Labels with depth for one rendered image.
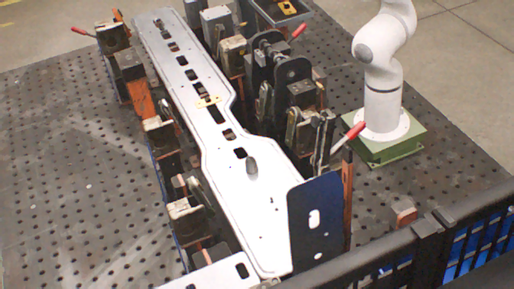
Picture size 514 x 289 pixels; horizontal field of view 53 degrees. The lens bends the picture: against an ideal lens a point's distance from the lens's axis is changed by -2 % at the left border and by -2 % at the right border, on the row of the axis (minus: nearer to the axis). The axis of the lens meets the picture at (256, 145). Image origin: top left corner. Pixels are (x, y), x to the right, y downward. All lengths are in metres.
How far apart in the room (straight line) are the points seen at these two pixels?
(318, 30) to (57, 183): 1.34
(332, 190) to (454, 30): 3.06
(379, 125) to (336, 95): 0.38
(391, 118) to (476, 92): 1.64
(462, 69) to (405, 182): 1.85
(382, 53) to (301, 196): 0.71
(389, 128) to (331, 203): 0.85
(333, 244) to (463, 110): 2.23
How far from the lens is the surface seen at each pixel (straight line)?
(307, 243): 1.03
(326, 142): 1.25
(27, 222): 1.93
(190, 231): 1.34
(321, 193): 0.94
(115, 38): 2.09
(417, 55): 3.63
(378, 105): 1.72
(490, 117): 3.20
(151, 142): 1.56
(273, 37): 1.60
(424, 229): 0.57
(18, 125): 2.37
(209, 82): 1.73
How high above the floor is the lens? 2.00
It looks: 43 degrees down
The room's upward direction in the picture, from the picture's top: 8 degrees counter-clockwise
